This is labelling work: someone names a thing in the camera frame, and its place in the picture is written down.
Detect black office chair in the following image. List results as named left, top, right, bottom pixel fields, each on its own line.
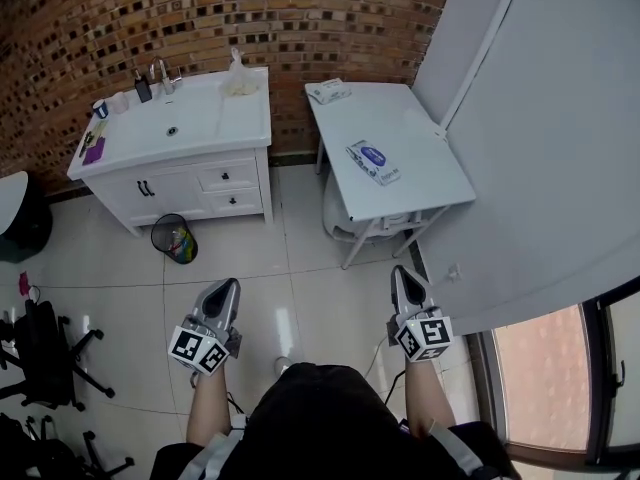
left=0, top=412, right=136, bottom=480
left=0, top=297, right=116, bottom=414

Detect person's right forearm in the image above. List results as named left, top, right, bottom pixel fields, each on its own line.
left=403, top=357, right=457, bottom=439

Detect white folding table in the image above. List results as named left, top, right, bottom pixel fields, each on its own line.
left=304, top=81, right=477, bottom=271

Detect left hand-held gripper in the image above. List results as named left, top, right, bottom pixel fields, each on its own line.
left=168, top=278, right=244, bottom=377

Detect white vanity sink cabinet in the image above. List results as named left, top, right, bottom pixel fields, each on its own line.
left=67, top=66, right=275, bottom=238

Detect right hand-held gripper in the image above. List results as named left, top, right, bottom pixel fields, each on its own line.
left=387, top=265, right=454, bottom=364

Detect black wire waste basket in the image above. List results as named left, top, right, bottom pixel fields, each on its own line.
left=150, top=212, right=199, bottom=265

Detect white plastic bag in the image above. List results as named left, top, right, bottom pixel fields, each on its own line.
left=221, top=46, right=261, bottom=98

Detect person's left forearm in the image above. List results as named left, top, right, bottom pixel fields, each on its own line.
left=185, top=367, right=234, bottom=447

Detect black soap dispenser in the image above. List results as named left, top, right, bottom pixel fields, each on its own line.
left=133, top=69, right=154, bottom=103

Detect purple cloth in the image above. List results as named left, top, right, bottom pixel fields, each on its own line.
left=81, top=136, right=109, bottom=166

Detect dark-framed window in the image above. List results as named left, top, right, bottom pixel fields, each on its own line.
left=474, top=275, right=640, bottom=469

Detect white wipe pack green print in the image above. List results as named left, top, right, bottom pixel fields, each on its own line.
left=305, top=77, right=352, bottom=105

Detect chrome sink faucet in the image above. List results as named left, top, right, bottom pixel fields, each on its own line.
left=149, top=56, right=184, bottom=95

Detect white wall pipe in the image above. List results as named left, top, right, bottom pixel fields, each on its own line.
left=442, top=0, right=526, bottom=134

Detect white seat black base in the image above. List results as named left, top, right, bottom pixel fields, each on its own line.
left=0, top=170, right=54, bottom=264

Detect person's black-clothed torso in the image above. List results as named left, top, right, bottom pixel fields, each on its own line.
left=149, top=361, right=521, bottom=480

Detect blue label wet wipes pack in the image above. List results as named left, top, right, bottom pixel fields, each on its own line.
left=345, top=138, right=404, bottom=187

